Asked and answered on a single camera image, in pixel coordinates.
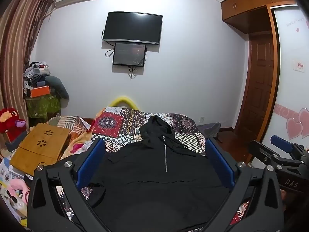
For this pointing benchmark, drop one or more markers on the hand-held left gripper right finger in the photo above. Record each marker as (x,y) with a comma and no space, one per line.
(219,164)

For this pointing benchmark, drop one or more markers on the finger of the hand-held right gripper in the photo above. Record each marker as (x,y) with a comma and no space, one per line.
(265,151)
(281,143)

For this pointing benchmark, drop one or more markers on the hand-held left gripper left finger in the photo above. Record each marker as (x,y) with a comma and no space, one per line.
(89,162)

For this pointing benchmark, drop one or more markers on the black zip hoodie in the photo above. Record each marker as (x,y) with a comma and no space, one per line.
(157,186)

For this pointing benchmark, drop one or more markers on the pile of clothes and boxes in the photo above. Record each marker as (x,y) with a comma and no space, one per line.
(36,73)

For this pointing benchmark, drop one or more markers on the orange fleece blanket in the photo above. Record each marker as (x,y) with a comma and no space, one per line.
(77,145)

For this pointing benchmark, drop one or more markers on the striped patterned cloth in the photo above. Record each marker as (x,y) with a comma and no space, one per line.
(70,123)

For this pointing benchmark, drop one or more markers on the patchwork patterned bedspread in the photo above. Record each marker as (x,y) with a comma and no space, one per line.
(115,123)

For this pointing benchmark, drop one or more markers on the white wardrobe door pink hearts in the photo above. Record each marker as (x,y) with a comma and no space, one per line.
(289,94)

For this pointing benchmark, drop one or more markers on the wooden lap table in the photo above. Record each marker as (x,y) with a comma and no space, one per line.
(41,147)

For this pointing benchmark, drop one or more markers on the brown wooden door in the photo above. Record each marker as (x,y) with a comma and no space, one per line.
(260,77)

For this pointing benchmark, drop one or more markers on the green patterned bag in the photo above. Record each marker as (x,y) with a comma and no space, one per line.
(43,106)

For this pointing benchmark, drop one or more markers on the white pink sticker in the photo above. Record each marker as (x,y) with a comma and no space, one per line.
(298,65)

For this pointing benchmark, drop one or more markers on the colourful clutter pile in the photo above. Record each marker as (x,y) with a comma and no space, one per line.
(12,188)

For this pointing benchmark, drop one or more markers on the orange box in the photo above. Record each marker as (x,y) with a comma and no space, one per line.
(39,91)

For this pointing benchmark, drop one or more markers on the red plush toy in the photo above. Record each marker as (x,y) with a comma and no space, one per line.
(9,123)

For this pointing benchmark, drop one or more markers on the brown striped curtain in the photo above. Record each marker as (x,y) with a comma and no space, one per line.
(19,41)

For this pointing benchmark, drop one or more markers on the wooden overhead cabinet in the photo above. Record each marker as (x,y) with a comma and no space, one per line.
(243,7)

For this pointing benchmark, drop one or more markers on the white wall socket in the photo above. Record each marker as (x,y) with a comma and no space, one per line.
(201,119)

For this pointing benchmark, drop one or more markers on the small black wall monitor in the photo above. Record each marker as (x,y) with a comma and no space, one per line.
(129,54)

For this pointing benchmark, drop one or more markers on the black wall television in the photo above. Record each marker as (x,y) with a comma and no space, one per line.
(132,26)

